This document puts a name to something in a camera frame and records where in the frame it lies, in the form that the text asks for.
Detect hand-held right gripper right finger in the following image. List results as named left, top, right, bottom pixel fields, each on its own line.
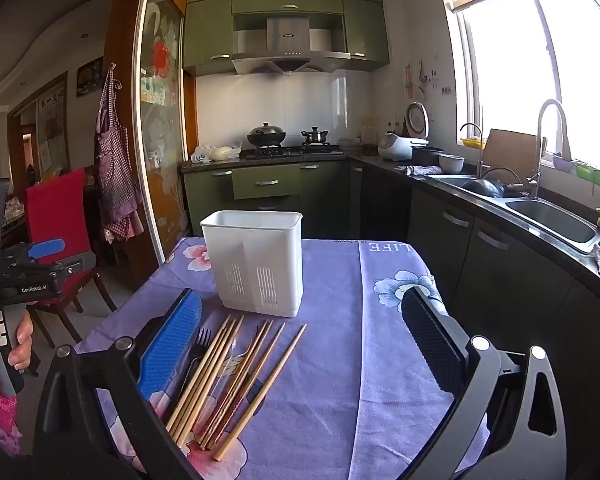
left=401, top=286, right=568, bottom=480

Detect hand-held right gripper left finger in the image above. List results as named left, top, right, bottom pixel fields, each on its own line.
left=32, top=287, right=203, bottom=480

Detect black plastic fork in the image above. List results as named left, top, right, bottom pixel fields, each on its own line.
left=177, top=327, right=213, bottom=411

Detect pile of wooden chopsticks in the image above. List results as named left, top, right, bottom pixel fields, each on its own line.
left=165, top=314, right=308, bottom=462

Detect white plastic utensil holder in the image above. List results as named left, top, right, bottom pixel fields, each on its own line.
left=200, top=210, right=304, bottom=318

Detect person's left hand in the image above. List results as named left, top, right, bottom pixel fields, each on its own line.
left=0, top=309, right=35, bottom=386

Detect wooden chair with red cover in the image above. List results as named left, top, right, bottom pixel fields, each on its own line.
left=25, top=167, right=118, bottom=361

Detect dark lower kitchen cabinet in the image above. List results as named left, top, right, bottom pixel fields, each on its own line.
left=347, top=157, right=600, bottom=480

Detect purple floral tablecloth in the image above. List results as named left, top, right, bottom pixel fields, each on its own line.
left=75, top=236, right=491, bottom=480

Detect purple checkered apron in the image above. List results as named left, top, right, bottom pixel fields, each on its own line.
left=94, top=64, right=146, bottom=245

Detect framed calligraphy panel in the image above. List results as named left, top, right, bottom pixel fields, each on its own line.
left=35, top=82, right=70, bottom=171

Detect dark pan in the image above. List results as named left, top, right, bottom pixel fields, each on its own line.
left=460, top=178, right=506, bottom=198

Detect patterned glass sliding door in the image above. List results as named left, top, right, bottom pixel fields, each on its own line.
left=132, top=0, right=198, bottom=281

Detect steel double sink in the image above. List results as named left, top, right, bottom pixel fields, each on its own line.
left=427, top=172, right=600, bottom=256

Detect white bowl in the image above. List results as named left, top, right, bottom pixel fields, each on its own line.
left=438, top=154, right=466, bottom=175

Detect black inner pot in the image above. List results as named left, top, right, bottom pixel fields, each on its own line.
left=411, top=146, right=446, bottom=167

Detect green lower kitchen cabinet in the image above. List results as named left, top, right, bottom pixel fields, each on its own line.
left=182, top=160, right=351, bottom=238

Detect green kitchen cabinet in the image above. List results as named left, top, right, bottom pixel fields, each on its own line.
left=182, top=160, right=351, bottom=238
left=182, top=0, right=391, bottom=77

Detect white plastic bag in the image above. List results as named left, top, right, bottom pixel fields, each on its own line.
left=189, top=141, right=243, bottom=163

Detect white rice cooker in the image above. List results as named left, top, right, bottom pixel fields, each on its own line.
left=377, top=101, right=431, bottom=162

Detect small steel faucet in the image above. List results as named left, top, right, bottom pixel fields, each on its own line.
left=460, top=122, right=491, bottom=178

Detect wooden cutting board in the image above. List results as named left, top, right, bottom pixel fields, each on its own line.
left=481, top=129, right=548, bottom=177

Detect clear oil bottles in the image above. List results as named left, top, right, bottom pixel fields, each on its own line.
left=360, top=115, right=381, bottom=143

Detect black gas stove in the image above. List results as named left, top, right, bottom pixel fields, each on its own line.
left=241, top=145, right=343, bottom=160

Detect black wok with lid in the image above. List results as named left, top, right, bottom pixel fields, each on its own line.
left=246, top=121, right=287, bottom=148

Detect green hanging basket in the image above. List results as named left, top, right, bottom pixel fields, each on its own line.
left=575, top=160, right=600, bottom=188

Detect tall steel faucet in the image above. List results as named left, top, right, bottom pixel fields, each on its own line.
left=527, top=99, right=573, bottom=200

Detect green upper kitchen cabinet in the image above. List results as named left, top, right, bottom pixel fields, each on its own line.
left=182, top=0, right=391, bottom=77

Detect kitchen window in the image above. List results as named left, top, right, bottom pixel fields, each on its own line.
left=435, top=0, right=600, bottom=181

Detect steel range hood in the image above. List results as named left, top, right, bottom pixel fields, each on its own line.
left=230, top=15, right=351, bottom=77

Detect wall poster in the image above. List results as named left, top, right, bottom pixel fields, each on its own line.
left=76, top=57, right=104, bottom=98

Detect wall hooks with utensils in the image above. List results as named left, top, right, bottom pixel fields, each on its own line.
left=402, top=60, right=453, bottom=98

